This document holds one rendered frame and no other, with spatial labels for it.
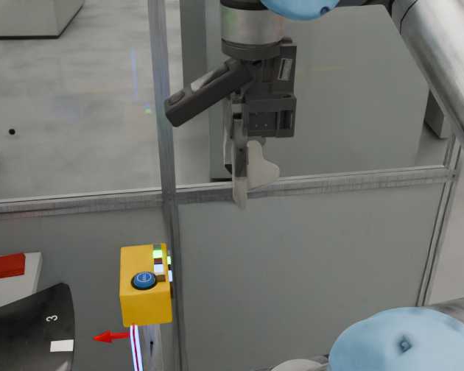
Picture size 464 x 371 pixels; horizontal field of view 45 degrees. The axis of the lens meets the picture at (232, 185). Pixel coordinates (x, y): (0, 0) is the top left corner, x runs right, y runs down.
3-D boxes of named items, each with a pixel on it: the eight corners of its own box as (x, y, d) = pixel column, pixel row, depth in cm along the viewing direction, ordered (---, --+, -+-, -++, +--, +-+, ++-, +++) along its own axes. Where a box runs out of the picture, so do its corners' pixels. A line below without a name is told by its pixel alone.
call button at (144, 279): (134, 277, 115) (133, 271, 114) (154, 275, 115) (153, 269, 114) (135, 291, 111) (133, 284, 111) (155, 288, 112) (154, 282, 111)
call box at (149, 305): (124, 282, 128) (120, 245, 123) (169, 277, 130) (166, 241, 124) (124, 333, 115) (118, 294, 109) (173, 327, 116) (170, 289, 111)
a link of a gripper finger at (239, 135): (249, 178, 67) (246, 104, 66) (236, 179, 67) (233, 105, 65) (243, 172, 72) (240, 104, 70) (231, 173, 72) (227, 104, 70)
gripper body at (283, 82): (294, 143, 69) (301, 48, 63) (225, 147, 68) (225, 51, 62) (280, 117, 76) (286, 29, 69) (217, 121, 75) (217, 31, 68)
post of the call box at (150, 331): (144, 335, 129) (140, 294, 123) (157, 333, 129) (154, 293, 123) (145, 345, 126) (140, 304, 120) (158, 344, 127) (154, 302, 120)
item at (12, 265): (-5, 261, 152) (-7, 255, 151) (26, 256, 154) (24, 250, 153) (-8, 280, 145) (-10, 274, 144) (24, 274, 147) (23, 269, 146)
